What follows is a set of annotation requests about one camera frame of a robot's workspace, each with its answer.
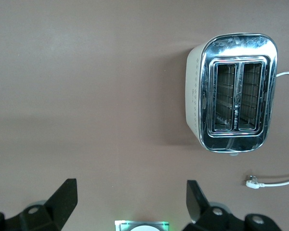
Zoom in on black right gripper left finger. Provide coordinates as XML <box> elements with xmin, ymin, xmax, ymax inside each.
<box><xmin>0</xmin><ymin>178</ymin><xmax>78</xmax><ymax>231</ymax></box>

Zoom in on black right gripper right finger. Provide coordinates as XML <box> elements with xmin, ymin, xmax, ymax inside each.
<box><xmin>184</xmin><ymin>180</ymin><xmax>284</xmax><ymax>231</ymax></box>

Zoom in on cream and chrome toaster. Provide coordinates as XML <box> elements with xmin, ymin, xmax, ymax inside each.
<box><xmin>185</xmin><ymin>33</ymin><xmax>278</xmax><ymax>157</ymax></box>

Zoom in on white toaster power cable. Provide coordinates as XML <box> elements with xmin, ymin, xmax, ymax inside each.
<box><xmin>245</xmin><ymin>71</ymin><xmax>289</xmax><ymax>190</ymax></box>

